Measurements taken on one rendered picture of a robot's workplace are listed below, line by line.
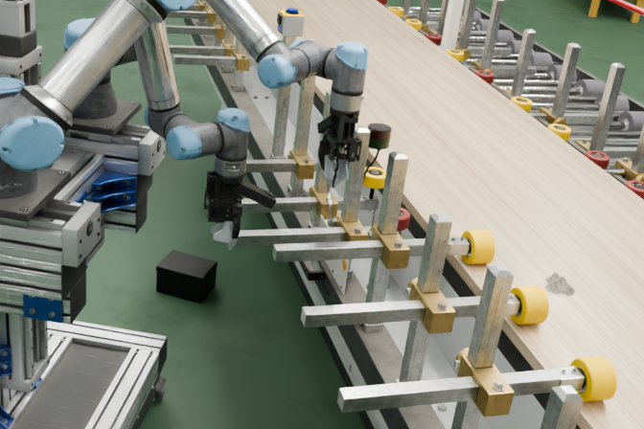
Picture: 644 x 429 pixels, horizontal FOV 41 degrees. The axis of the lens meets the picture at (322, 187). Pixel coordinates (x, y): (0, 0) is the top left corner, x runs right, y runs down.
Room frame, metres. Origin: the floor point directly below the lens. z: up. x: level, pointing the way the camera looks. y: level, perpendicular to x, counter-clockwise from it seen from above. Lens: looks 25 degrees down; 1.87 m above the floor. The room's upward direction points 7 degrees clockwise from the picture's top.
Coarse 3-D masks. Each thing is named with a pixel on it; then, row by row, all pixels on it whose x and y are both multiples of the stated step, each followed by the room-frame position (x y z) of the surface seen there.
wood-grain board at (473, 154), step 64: (256, 0) 4.22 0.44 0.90; (320, 0) 4.40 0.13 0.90; (384, 64) 3.37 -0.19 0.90; (448, 64) 3.49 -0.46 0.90; (448, 128) 2.70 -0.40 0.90; (512, 128) 2.78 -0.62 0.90; (448, 192) 2.18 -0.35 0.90; (512, 192) 2.23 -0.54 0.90; (576, 192) 2.29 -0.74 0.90; (448, 256) 1.84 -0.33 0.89; (512, 256) 1.85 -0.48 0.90; (576, 256) 1.89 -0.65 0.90; (640, 256) 1.94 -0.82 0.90; (512, 320) 1.56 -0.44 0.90; (576, 320) 1.59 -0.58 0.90; (640, 320) 1.62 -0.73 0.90; (640, 384) 1.38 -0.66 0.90
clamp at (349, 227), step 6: (336, 216) 2.03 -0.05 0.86; (342, 222) 1.98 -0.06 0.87; (348, 222) 1.98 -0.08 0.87; (354, 222) 1.98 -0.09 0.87; (348, 228) 1.95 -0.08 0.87; (354, 228) 1.95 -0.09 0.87; (348, 234) 1.92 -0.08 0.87; (354, 234) 1.92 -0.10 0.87; (366, 234) 1.93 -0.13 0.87; (348, 240) 1.92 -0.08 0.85; (354, 240) 1.91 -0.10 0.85; (360, 240) 1.92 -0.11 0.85
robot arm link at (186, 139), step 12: (180, 120) 1.82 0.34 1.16; (192, 120) 1.83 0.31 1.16; (168, 132) 1.81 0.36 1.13; (180, 132) 1.75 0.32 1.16; (192, 132) 1.76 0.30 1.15; (204, 132) 1.78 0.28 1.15; (216, 132) 1.79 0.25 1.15; (168, 144) 1.77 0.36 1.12; (180, 144) 1.73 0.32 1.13; (192, 144) 1.74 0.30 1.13; (204, 144) 1.76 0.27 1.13; (216, 144) 1.78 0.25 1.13; (180, 156) 1.73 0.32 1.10; (192, 156) 1.75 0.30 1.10
